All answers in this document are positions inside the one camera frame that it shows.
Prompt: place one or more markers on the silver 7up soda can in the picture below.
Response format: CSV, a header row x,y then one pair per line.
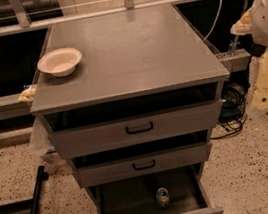
x,y
162,198

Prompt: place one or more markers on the grey top drawer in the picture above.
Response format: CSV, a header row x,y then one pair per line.
x,y
91,139

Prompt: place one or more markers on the grey drawer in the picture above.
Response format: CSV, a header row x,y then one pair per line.
x,y
137,195
143,159
91,139

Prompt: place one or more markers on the grey drawer cabinet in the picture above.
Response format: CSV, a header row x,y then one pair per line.
x,y
133,63

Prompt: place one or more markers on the grey bottom drawer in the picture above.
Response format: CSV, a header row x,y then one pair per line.
x,y
137,195

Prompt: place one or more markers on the grey middle drawer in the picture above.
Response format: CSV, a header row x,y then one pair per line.
x,y
143,159

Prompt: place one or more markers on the white paper bowl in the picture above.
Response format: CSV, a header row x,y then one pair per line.
x,y
60,62

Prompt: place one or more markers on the clear plastic bag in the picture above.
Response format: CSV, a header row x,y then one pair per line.
x,y
39,142

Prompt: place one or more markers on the yellow crumpled wrapper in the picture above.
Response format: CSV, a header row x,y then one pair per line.
x,y
28,94

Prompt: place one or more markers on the black floor bar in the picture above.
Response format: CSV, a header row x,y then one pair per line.
x,y
41,176

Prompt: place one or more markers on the grey metal frame rail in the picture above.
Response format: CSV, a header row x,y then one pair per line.
x,y
11,107

